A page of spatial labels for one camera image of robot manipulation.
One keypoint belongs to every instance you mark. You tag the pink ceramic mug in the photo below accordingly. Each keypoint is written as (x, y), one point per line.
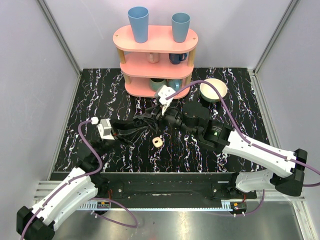
(153, 57)

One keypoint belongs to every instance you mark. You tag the cream bowl with dark rim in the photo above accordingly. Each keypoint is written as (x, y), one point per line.
(209, 94)

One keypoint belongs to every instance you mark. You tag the cream earbud charging case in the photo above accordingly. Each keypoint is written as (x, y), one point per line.
(157, 142)

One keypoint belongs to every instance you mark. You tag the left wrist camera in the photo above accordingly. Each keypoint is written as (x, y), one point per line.
(105, 129)

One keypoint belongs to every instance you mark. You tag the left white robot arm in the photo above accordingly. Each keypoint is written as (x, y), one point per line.
(31, 224)

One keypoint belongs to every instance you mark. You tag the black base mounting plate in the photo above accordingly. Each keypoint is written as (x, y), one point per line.
(147, 190)

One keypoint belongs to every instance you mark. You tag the light blue butterfly mug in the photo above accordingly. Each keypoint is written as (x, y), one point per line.
(175, 84)

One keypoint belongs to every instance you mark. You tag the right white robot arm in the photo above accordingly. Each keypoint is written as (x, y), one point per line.
(283, 171)

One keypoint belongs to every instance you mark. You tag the green speckled ceramic mug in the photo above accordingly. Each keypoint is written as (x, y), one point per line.
(157, 83)

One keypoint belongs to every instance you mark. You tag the dark blue ceramic mug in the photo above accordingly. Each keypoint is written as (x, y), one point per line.
(177, 58)

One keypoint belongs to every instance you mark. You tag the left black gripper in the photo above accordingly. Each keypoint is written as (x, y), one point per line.
(116, 130)

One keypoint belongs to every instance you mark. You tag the large blue plastic cup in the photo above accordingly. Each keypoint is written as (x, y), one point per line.
(139, 21)

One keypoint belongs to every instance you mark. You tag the small blue plastic cup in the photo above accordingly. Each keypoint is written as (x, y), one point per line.
(180, 23)

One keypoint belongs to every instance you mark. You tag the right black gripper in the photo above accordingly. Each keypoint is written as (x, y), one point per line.
(155, 109)

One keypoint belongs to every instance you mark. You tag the pink three-tier wooden shelf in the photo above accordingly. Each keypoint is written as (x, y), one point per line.
(137, 71)

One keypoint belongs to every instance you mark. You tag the aluminium frame rail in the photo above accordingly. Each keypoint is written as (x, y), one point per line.
(59, 199)

